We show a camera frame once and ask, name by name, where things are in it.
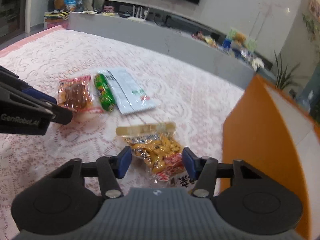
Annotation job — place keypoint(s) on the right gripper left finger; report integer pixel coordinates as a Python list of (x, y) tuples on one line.
[(70, 196)]

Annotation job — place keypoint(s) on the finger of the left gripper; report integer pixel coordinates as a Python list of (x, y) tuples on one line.
[(61, 115)]

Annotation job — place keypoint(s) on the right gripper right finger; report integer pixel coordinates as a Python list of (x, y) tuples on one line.
[(243, 196)]

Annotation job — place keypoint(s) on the red braised meat pack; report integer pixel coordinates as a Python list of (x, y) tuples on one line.
[(78, 94)]

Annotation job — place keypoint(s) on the green sausage snack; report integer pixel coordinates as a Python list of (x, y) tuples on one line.
[(106, 98)]

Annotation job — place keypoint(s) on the white foil snack pouch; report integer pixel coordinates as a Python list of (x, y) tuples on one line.
[(130, 97)]

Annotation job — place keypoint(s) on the peanut snack pack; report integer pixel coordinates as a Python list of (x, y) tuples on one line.
[(156, 145)]

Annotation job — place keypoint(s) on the orange cardboard box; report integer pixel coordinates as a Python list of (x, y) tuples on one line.
[(271, 132)]

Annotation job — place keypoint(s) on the pink storage box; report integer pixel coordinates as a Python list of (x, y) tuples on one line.
[(54, 22)]

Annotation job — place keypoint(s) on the pink lace tablecloth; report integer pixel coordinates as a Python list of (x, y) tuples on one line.
[(148, 87)]

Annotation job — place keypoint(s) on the grey TV console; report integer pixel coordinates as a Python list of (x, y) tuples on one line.
[(169, 42)]

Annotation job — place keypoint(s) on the white wifi router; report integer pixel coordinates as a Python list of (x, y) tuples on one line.
[(139, 14)]

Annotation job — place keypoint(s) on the potted long-leaf plant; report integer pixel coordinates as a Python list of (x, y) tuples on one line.
[(285, 77)]

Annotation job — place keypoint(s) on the teddy bear gift box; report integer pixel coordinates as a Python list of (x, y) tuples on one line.
[(240, 44)]

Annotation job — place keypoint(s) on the hanging vine plant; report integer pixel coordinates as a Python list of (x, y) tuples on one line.
[(312, 28)]

